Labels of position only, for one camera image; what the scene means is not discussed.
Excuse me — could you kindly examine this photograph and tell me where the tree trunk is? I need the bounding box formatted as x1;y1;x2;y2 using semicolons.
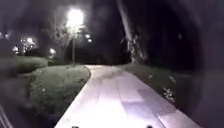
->
114;0;148;65

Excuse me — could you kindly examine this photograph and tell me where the pale paved slab path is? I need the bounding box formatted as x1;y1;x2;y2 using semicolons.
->
54;64;203;128

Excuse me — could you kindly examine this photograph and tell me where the street lamp pole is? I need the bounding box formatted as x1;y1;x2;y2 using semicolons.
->
66;8;85;66

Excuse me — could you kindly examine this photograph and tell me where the grass verge with leaves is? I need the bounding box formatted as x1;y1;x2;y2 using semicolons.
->
118;62;201;116

